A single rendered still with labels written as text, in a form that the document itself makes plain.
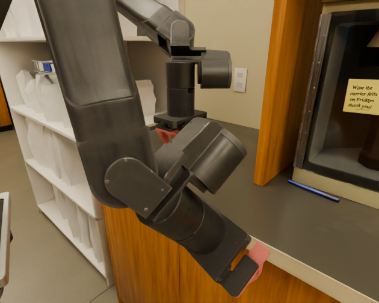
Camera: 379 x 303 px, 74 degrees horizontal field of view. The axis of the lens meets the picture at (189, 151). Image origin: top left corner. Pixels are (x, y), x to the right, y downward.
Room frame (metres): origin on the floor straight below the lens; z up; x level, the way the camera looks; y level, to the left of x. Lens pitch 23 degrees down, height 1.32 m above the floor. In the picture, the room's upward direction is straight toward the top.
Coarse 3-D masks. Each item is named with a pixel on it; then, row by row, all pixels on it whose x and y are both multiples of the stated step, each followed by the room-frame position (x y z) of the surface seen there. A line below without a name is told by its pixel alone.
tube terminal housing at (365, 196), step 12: (360, 0) 0.62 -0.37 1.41; (372, 0) 0.61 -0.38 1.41; (324, 12) 0.67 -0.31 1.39; (300, 180) 0.65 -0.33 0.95; (312, 180) 0.63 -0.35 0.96; (324, 180) 0.61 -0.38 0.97; (336, 180) 0.59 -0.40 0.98; (336, 192) 0.59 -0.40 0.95; (348, 192) 0.57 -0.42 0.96; (360, 192) 0.55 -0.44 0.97; (372, 192) 0.54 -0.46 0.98; (372, 204) 0.53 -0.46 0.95
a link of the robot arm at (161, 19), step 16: (128, 0) 0.58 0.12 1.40; (144, 0) 0.58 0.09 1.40; (128, 16) 0.59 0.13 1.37; (144, 16) 0.55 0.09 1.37; (160, 16) 0.55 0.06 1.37; (176, 16) 0.55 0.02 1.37; (144, 32) 0.58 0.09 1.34; (160, 32) 0.53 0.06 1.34; (192, 32) 0.53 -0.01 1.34; (160, 48) 0.58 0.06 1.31
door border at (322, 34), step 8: (328, 16) 0.65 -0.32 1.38; (328, 24) 0.64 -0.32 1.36; (320, 32) 0.65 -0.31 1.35; (320, 40) 0.65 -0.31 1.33; (320, 48) 0.65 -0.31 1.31; (312, 56) 0.66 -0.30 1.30; (320, 56) 0.65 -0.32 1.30; (320, 64) 0.65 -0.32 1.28; (320, 72) 0.64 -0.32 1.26; (312, 80) 0.65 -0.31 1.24; (312, 88) 0.65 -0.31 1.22; (312, 96) 0.65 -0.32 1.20; (312, 104) 0.65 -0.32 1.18; (312, 112) 0.64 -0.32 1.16; (304, 120) 0.65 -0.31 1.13; (304, 128) 0.65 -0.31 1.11; (304, 136) 0.65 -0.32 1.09; (304, 144) 0.65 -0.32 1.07; (296, 152) 0.66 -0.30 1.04; (304, 152) 0.64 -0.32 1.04
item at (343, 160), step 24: (336, 24) 0.63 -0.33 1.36; (360, 24) 0.60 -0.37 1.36; (336, 48) 0.63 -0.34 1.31; (360, 48) 0.60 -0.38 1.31; (336, 72) 0.62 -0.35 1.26; (360, 72) 0.59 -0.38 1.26; (336, 96) 0.61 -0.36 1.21; (312, 120) 0.64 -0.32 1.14; (336, 120) 0.60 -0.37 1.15; (360, 120) 0.57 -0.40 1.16; (312, 144) 0.63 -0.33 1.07; (336, 144) 0.60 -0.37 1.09; (360, 144) 0.56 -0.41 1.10; (312, 168) 0.63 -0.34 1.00; (336, 168) 0.59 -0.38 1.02; (360, 168) 0.55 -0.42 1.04
